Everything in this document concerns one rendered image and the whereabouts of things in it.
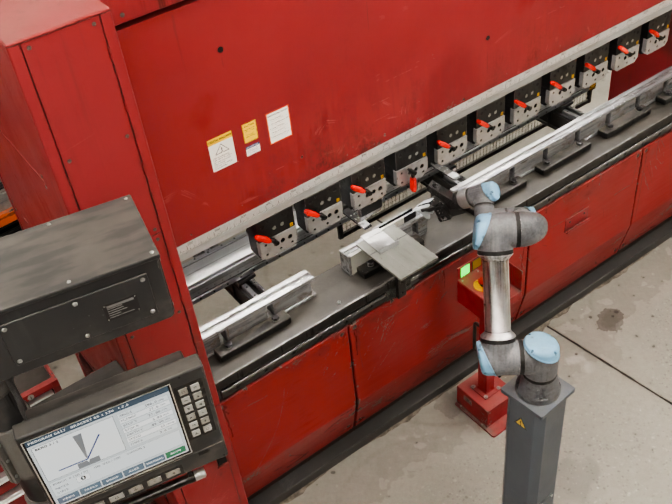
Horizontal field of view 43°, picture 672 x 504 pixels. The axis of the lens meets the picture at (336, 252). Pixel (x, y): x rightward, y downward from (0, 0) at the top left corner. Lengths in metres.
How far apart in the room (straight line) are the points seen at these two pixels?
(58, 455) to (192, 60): 1.11
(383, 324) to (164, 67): 1.46
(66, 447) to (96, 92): 0.84
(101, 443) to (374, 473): 1.83
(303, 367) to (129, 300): 1.43
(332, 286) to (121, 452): 1.33
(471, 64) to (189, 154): 1.15
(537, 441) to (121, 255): 1.75
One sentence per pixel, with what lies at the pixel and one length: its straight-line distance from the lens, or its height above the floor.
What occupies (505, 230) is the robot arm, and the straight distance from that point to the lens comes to 2.78.
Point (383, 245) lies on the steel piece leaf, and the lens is 3.24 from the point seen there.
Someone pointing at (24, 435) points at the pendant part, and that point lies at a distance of 2.10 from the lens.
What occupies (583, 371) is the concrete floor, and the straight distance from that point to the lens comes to 4.17.
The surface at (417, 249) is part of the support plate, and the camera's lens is 3.22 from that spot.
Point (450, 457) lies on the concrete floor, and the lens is 3.82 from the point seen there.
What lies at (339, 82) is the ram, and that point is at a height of 1.71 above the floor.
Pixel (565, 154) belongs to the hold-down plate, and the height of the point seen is 0.91.
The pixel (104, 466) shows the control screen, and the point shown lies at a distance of 2.24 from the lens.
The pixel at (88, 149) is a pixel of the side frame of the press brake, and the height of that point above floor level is 1.98.
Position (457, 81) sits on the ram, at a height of 1.50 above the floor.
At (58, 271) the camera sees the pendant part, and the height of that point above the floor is 1.95.
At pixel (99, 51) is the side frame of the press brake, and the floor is 2.21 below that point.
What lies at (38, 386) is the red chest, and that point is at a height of 1.00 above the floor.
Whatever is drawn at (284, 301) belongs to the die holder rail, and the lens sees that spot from 3.17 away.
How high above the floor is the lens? 3.11
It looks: 41 degrees down
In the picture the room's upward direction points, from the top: 7 degrees counter-clockwise
